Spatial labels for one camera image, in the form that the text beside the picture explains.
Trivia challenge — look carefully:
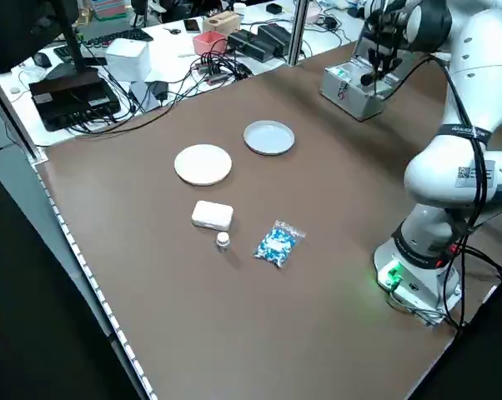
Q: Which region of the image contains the pink plastic container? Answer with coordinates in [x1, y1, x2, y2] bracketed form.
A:
[192, 31, 229, 56]

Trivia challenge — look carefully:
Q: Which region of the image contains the white cube box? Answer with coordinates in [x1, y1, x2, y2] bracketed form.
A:
[104, 38, 151, 83]

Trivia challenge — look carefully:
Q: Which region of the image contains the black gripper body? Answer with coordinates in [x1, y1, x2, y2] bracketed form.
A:
[368, 14, 403, 50]

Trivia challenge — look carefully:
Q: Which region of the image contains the gray round plate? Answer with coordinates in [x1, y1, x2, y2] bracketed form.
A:
[243, 119, 297, 157]

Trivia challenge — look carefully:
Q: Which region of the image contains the grey usb hub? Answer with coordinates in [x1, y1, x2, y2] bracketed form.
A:
[191, 57, 252, 87]

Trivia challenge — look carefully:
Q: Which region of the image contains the silver aluminium medical kit case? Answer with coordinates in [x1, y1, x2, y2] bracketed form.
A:
[319, 24, 399, 123]

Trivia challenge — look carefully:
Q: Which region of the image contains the black cable with metal connector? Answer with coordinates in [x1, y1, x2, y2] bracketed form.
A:
[432, 53, 492, 234]

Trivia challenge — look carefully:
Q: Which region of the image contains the black thick base cable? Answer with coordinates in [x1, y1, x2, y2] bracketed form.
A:
[425, 243, 502, 334]

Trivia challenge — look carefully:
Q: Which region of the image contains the black monitor stand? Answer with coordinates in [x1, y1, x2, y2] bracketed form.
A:
[46, 16, 101, 84]

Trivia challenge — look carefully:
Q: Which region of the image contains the black finned power supply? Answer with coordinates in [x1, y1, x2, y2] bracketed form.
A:
[257, 23, 296, 58]
[227, 29, 260, 63]

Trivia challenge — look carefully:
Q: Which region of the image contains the small black power adapter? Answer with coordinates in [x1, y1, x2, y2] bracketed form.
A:
[148, 80, 169, 104]

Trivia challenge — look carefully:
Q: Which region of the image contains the white round plate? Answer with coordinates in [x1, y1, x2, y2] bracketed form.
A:
[173, 143, 233, 187]

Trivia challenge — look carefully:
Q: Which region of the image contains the black keyboard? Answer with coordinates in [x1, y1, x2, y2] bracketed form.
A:
[53, 27, 155, 59]

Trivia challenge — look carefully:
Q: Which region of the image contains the black monitor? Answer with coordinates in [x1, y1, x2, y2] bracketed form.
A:
[0, 0, 80, 74]

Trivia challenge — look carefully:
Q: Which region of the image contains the white rounded plastic box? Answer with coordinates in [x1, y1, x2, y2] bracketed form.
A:
[191, 199, 235, 230]

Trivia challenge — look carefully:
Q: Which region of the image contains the aluminium upright post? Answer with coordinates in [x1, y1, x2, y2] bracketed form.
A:
[287, 0, 309, 67]

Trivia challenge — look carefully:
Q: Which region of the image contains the wooden desk organiser block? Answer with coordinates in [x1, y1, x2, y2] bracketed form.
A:
[202, 11, 242, 34]

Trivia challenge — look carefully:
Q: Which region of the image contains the bag of blue white capsules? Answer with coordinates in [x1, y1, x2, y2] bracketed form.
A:
[253, 219, 307, 270]

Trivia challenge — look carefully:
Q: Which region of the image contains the black flat electronics box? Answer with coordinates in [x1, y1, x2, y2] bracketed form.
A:
[28, 74, 122, 133]

